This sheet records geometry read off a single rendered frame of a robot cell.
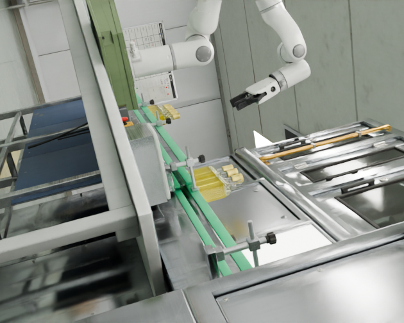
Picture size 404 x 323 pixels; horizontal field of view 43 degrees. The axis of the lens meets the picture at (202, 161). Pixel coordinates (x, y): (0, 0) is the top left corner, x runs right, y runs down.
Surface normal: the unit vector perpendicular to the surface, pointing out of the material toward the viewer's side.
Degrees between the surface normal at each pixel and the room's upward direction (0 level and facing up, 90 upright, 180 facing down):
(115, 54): 90
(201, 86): 90
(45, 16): 90
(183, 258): 90
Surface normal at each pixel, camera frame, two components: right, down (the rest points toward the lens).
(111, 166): -0.05, -0.72
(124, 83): 0.30, 0.65
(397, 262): -0.18, -0.92
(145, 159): 0.25, 0.29
